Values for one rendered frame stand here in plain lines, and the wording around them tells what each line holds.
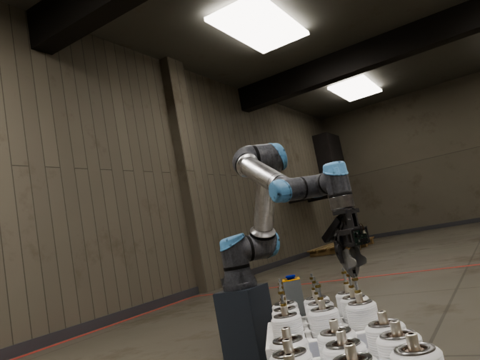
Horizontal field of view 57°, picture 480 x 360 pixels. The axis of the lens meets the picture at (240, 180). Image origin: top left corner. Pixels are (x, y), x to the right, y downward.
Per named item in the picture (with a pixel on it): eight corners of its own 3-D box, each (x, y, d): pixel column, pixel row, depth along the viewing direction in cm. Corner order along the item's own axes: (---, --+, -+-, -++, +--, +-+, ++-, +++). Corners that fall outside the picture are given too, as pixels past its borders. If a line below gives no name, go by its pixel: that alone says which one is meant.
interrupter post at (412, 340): (410, 353, 83) (406, 336, 83) (406, 351, 85) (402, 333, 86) (423, 351, 83) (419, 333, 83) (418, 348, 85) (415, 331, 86)
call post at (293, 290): (297, 362, 174) (282, 282, 177) (296, 357, 181) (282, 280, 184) (316, 359, 173) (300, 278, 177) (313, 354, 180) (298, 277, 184)
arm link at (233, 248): (219, 268, 199) (213, 238, 200) (246, 262, 204) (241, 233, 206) (228, 268, 188) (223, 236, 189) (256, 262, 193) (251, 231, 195)
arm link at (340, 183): (335, 164, 149) (351, 158, 141) (342, 196, 147) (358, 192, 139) (315, 166, 145) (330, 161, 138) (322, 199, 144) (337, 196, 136)
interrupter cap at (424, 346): (400, 360, 80) (399, 356, 81) (389, 349, 88) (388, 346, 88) (442, 353, 80) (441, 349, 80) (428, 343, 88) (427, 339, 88)
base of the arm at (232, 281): (216, 293, 192) (212, 270, 193) (235, 286, 204) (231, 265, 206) (246, 289, 184) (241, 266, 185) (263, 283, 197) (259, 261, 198)
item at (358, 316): (382, 368, 130) (368, 305, 132) (351, 367, 135) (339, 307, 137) (393, 357, 137) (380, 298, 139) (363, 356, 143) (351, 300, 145)
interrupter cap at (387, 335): (384, 343, 92) (383, 340, 92) (376, 335, 100) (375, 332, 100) (421, 338, 92) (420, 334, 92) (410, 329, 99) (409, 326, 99)
